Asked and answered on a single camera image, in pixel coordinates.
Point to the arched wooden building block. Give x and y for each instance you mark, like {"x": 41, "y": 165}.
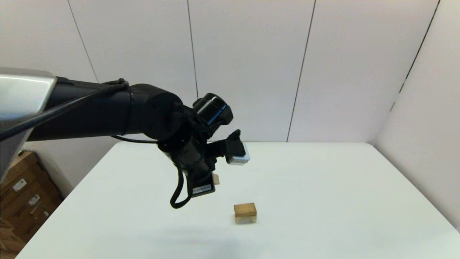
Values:
{"x": 245, "y": 219}

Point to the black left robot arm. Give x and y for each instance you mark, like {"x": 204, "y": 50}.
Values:
{"x": 107, "y": 111}

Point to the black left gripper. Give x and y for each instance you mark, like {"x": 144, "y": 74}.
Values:
{"x": 192, "y": 162}

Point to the rectangular wooden building block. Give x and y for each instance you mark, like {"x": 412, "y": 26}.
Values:
{"x": 245, "y": 209}

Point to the striped triangular wooden block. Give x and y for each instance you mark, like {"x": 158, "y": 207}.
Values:
{"x": 216, "y": 178}

